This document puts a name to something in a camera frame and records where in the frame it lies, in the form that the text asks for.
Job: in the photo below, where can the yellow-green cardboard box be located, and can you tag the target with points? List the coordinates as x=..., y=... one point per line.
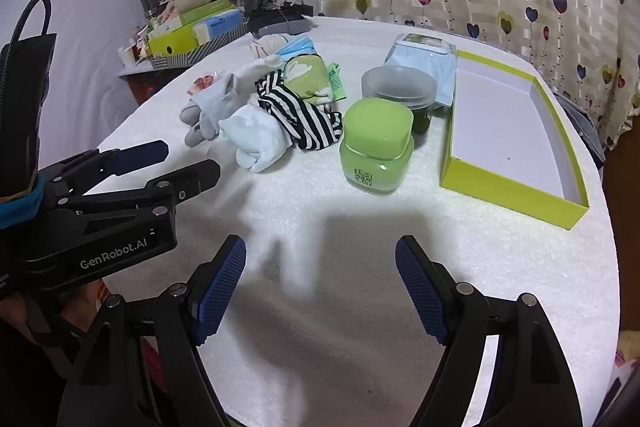
x=495, y=127

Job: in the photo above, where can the blue face mask stack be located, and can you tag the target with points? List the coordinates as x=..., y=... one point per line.
x=297, y=47

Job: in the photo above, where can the striped shallow box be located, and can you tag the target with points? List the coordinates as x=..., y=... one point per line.
x=200, y=52

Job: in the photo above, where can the beige rolled cloth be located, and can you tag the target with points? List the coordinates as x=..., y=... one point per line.
x=185, y=2

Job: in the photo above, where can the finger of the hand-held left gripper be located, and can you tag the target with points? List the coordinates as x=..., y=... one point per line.
x=135, y=155
x=195, y=177

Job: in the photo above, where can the black white striped sock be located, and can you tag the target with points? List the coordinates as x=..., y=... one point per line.
x=272, y=86
x=310, y=127

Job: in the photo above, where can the beige sock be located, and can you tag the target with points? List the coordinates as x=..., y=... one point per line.
x=267, y=43

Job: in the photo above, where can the clear plastic jar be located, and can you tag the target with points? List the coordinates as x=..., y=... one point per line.
x=397, y=84

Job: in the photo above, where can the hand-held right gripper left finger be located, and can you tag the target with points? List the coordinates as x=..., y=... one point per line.
x=222, y=287

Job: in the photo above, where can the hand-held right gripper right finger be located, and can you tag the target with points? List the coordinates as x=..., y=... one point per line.
x=420, y=287

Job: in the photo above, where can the grey clothes pile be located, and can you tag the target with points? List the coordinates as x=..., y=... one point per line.
x=582, y=122

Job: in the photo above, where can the light blue wet wipes pack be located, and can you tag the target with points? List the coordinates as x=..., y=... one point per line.
x=440, y=67

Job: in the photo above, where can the side table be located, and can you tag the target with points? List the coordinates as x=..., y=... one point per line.
x=137, y=68

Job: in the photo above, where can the grey white sock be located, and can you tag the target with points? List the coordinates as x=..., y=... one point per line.
x=215, y=104

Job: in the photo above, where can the brown wooden door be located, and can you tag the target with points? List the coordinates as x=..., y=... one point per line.
x=622, y=232

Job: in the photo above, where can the green printed towel pack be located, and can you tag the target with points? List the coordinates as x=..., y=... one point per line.
x=305, y=79

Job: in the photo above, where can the clear bag of red candy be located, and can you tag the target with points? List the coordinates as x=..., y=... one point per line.
x=202, y=84

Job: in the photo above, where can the grey black headset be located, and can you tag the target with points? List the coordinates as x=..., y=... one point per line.
x=280, y=27

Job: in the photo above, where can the green cosmetic jar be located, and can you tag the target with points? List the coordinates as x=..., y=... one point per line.
x=375, y=132

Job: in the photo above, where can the green white flat box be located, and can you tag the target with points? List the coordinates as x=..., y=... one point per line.
x=205, y=11

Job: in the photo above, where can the floral bedding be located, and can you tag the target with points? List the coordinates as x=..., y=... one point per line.
x=622, y=367

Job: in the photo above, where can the blue tissue box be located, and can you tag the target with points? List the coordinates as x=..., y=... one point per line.
x=220, y=24

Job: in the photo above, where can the lime green file box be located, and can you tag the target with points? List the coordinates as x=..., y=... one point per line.
x=172, y=41

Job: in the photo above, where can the small white cup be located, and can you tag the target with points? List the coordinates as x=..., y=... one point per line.
x=127, y=53

